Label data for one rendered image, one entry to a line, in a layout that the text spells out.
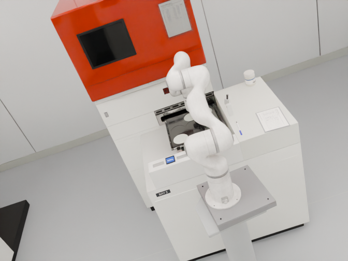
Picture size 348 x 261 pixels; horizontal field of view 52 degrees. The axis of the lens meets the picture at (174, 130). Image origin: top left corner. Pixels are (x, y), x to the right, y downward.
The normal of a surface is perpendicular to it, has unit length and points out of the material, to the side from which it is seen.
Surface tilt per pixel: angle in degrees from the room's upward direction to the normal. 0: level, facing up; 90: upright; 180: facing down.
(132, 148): 90
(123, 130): 90
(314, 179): 0
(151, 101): 90
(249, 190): 3
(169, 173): 90
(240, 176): 3
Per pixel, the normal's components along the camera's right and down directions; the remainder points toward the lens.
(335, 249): -0.29, -0.78
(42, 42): 0.14, 0.54
